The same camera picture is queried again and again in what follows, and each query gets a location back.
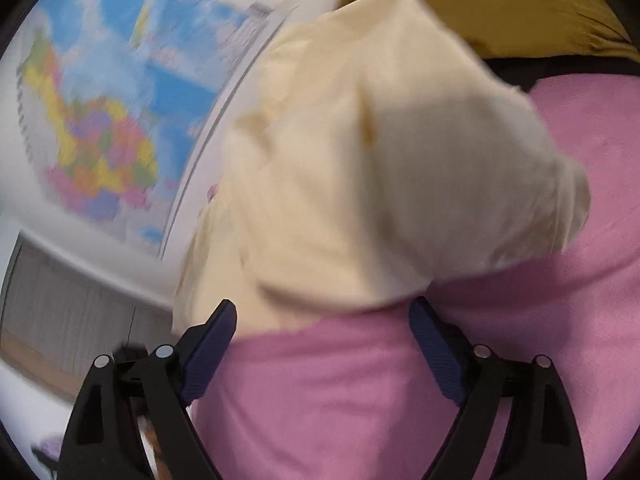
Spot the wall map poster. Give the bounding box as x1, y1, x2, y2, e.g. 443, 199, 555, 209
10, 0, 313, 263

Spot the wooden ledge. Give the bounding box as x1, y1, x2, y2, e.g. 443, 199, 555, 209
0, 334, 90, 402

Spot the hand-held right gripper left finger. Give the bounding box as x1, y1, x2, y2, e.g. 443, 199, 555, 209
59, 298, 238, 480

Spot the grey curtain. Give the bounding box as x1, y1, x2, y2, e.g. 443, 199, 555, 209
0, 234, 177, 377

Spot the cream garment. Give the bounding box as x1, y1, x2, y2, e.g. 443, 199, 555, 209
170, 0, 593, 342

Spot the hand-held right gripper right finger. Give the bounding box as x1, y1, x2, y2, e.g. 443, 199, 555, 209
408, 296, 589, 480

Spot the olive yellow cloth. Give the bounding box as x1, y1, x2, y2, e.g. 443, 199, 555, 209
337, 0, 640, 65

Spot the pink floral bed sheet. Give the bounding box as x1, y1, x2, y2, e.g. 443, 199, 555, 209
190, 72, 640, 480

